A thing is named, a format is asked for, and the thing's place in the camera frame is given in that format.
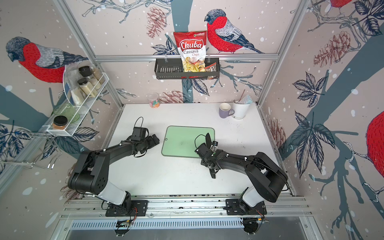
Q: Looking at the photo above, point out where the black knife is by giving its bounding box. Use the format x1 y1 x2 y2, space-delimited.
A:
205 133 216 179

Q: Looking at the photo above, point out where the green cutting board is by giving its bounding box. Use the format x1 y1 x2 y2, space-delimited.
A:
162 126 215 159

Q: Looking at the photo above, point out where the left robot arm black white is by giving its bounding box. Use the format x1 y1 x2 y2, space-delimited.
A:
68 135 160 206

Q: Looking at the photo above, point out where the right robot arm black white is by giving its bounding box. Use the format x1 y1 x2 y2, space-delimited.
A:
195 143 288 208

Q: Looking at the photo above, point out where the clear jar with candies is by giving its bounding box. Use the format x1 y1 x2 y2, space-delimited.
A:
147 92 160 108

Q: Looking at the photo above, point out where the purple mug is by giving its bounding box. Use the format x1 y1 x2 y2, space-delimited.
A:
219 103 235 119

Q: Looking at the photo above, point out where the white utensil holder cup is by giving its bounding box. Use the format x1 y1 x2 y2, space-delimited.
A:
232 100 251 120

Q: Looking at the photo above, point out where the spice jar black lid front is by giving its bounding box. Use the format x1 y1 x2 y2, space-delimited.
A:
78 78 97 98

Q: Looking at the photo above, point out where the spice jar black lid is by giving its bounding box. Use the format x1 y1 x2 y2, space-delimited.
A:
79 66 102 90
78 78 97 98

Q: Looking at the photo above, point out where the green glass bowl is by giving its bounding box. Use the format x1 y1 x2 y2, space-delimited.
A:
53 103 80 123

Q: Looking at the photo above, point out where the clear acrylic spice shelf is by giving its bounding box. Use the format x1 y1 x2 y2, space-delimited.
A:
47 61 109 137

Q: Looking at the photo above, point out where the jar with orange contents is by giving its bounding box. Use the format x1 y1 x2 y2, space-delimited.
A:
52 116 69 130

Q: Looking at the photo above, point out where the small snack packet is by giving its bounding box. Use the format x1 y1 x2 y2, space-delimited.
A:
205 63 218 73

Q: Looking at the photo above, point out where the spice jar black lid back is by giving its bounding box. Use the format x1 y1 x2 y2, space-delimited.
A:
79 66 102 90

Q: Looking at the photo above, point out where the red cassava chips bag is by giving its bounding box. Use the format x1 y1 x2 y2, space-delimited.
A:
174 31 207 73

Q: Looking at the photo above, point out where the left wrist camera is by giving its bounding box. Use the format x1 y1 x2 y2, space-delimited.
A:
131 127 149 142

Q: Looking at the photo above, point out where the aluminium rail frame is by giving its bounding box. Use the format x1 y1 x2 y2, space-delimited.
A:
59 193 313 220

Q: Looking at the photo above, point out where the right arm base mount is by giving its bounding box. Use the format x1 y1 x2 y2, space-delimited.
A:
223 199 267 216

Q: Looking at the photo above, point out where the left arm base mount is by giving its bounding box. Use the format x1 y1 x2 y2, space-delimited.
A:
106 200 149 218

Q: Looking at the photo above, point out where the black wire basket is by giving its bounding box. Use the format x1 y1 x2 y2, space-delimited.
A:
155 58 220 80

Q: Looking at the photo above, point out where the metal wire rack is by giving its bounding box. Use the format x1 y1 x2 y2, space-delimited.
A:
1 131 63 170

